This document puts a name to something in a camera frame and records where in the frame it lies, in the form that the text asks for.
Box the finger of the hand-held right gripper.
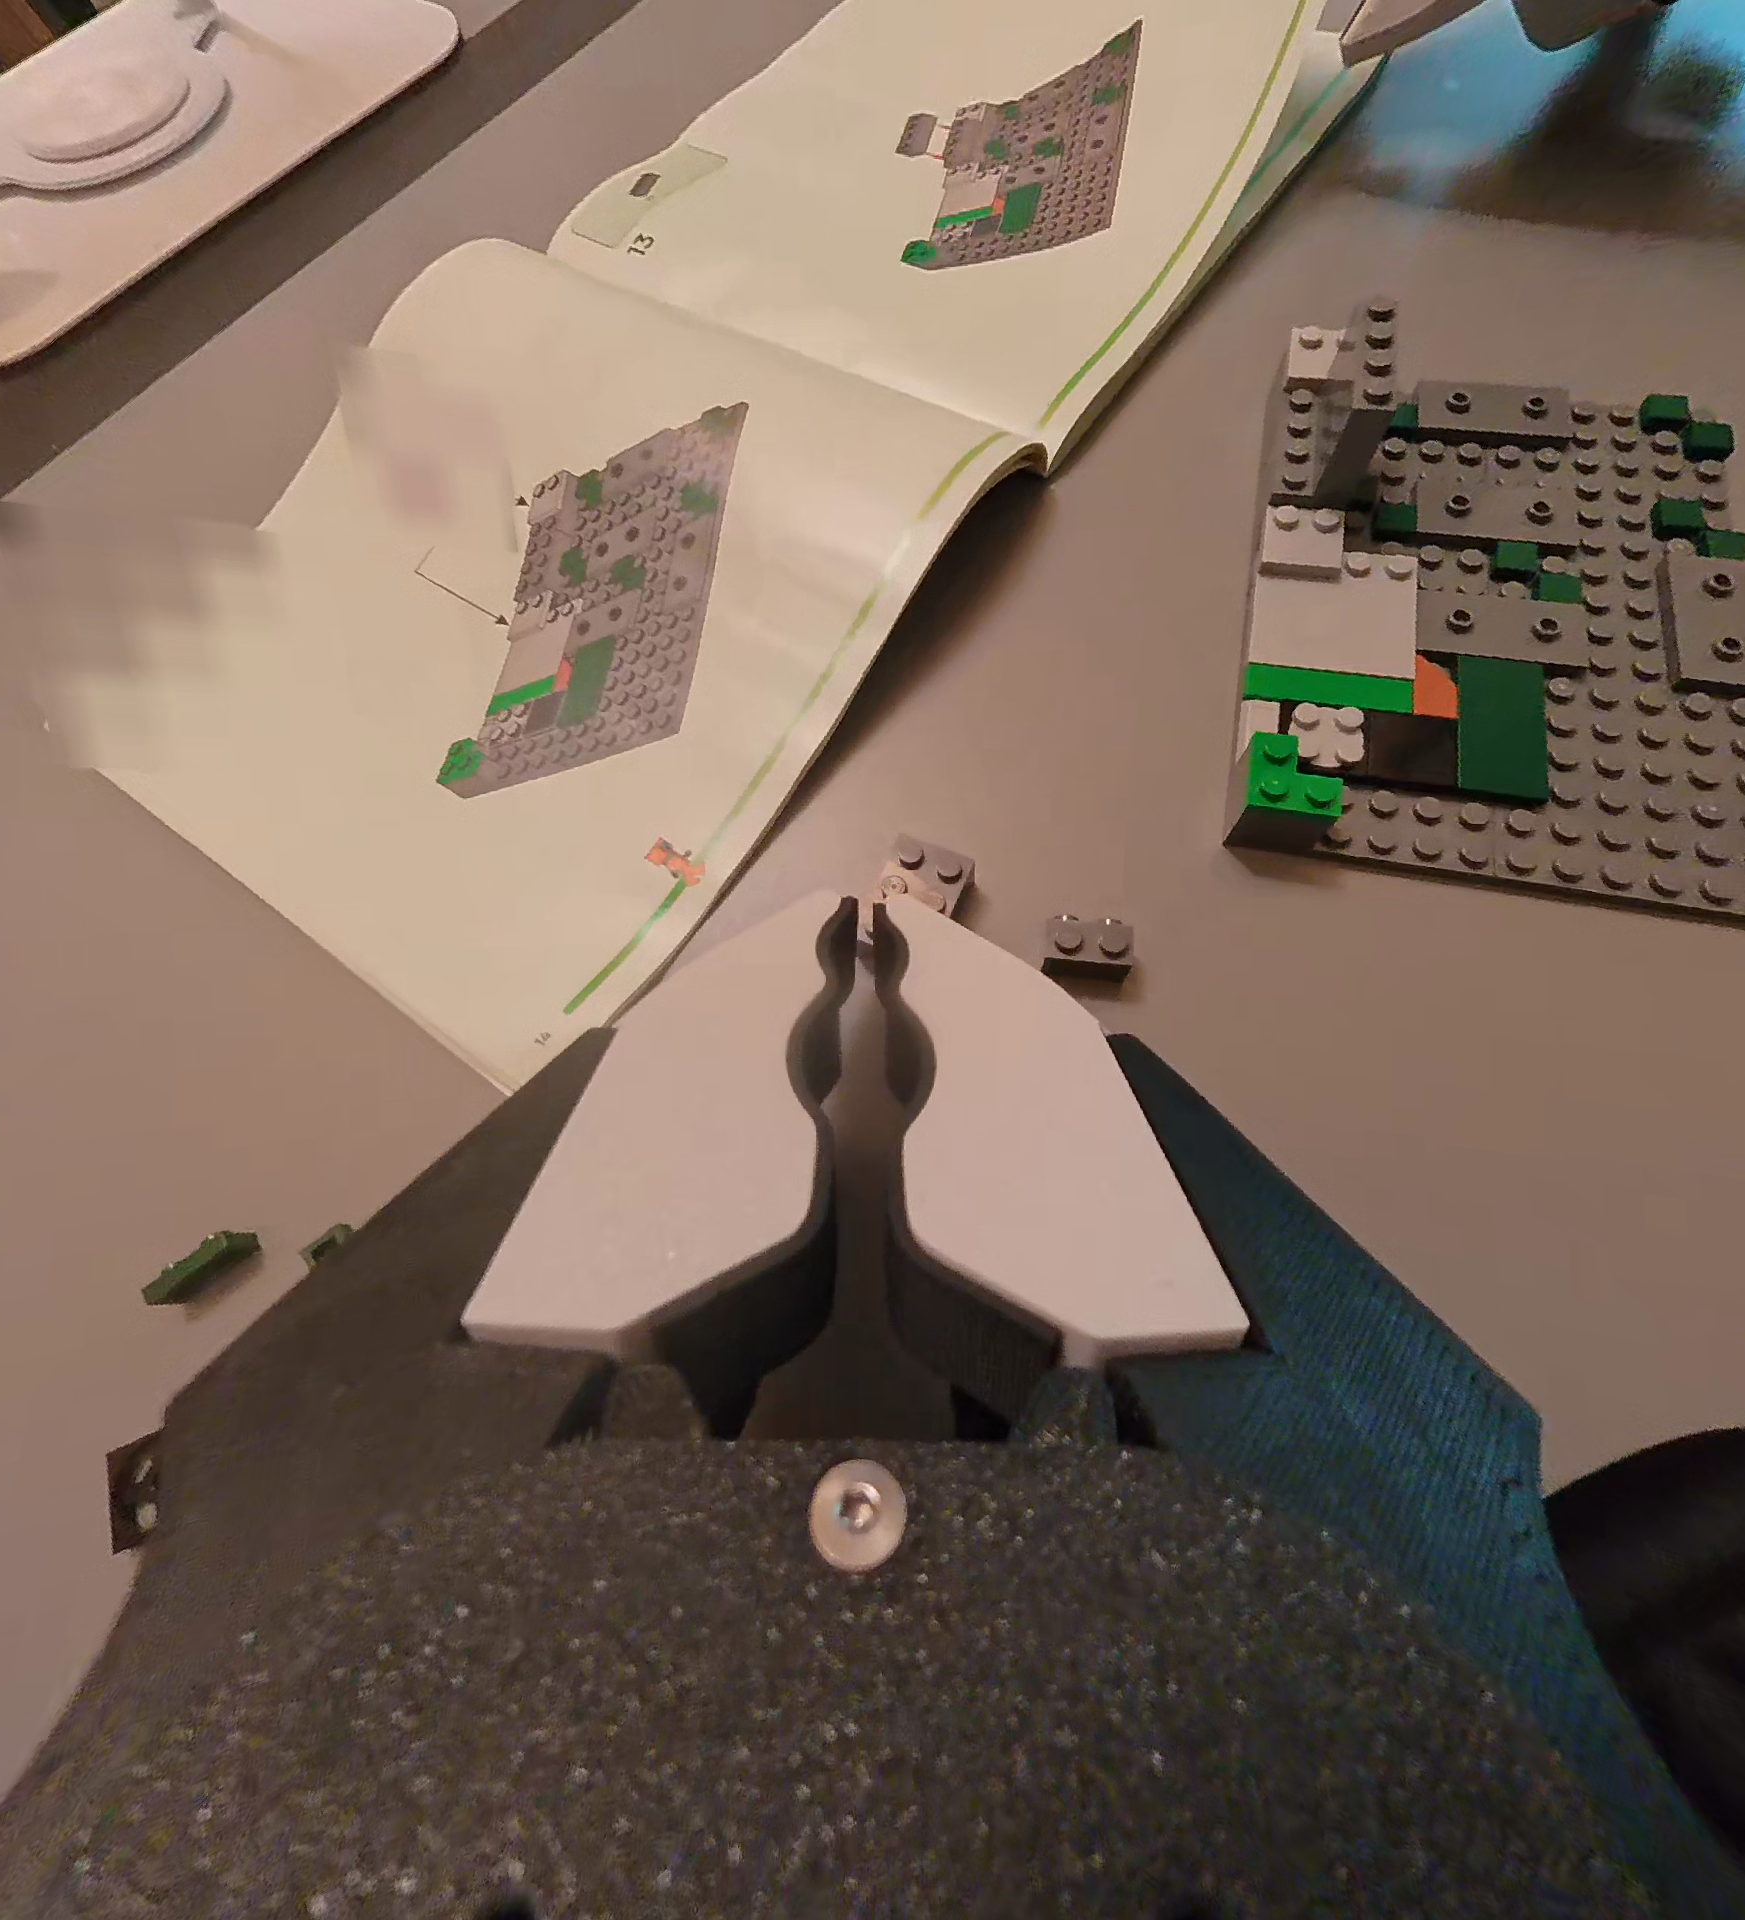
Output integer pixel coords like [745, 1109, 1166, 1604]
[1506, 0, 1688, 50]
[1336, 0, 1448, 67]

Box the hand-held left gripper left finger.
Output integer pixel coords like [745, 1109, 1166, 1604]
[459, 893, 858, 1438]

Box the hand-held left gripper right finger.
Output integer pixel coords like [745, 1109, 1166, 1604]
[877, 905, 1254, 1421]

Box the dark grey small brick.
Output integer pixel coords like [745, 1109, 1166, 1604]
[1040, 908, 1138, 987]

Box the blue grey brick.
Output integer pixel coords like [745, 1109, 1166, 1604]
[887, 834, 980, 917]

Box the instruction booklet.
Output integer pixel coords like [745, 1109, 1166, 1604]
[93, 0, 1393, 1093]

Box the grey brick baseplate build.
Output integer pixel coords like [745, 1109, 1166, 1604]
[1221, 299, 1745, 926]

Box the dark green long plate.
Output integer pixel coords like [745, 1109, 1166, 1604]
[142, 1231, 263, 1306]

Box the dark printed tile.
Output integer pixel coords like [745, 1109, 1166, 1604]
[107, 1429, 166, 1556]

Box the black mesh chair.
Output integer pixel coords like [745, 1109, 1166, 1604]
[1541, 1426, 1745, 1920]

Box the white lamp base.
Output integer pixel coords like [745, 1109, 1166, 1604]
[0, 0, 461, 379]

